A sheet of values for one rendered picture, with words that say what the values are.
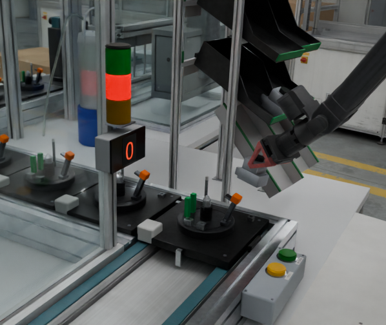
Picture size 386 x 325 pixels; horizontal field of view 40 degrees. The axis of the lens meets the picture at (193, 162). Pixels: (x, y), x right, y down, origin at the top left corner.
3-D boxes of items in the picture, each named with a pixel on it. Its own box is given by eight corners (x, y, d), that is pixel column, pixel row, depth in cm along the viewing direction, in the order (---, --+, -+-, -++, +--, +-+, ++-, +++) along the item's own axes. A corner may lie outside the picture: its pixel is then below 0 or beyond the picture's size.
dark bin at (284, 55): (301, 57, 140) (315, 32, 136) (275, 63, 131) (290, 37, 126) (224, 1, 150) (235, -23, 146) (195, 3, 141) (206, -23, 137)
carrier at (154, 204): (181, 202, 147) (182, 159, 142) (131, 238, 127) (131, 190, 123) (110, 182, 157) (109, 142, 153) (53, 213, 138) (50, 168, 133)
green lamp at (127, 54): (135, 72, 107) (135, 47, 105) (121, 76, 103) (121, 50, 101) (115, 69, 109) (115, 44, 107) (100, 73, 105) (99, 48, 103)
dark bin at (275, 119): (294, 116, 146) (307, 94, 142) (269, 126, 136) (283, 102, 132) (221, 59, 156) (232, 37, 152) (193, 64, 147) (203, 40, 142)
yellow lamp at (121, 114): (135, 120, 110) (135, 97, 109) (121, 126, 106) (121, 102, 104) (115, 116, 113) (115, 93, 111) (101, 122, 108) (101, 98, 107)
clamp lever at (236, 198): (230, 220, 128) (243, 196, 124) (227, 224, 126) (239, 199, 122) (218, 213, 129) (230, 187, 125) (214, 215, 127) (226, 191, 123)
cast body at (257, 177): (266, 186, 134) (274, 160, 132) (256, 187, 131) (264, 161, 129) (240, 172, 139) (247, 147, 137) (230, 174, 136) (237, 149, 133)
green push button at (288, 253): (297, 258, 121) (299, 251, 121) (292, 267, 118) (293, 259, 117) (281, 253, 123) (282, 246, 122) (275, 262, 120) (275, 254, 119)
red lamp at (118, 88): (135, 97, 109) (135, 73, 107) (121, 102, 104) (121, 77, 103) (115, 93, 111) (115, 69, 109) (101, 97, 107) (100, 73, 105)
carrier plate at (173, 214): (268, 226, 136) (269, 218, 135) (228, 270, 116) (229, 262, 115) (186, 203, 146) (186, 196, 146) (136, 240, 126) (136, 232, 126)
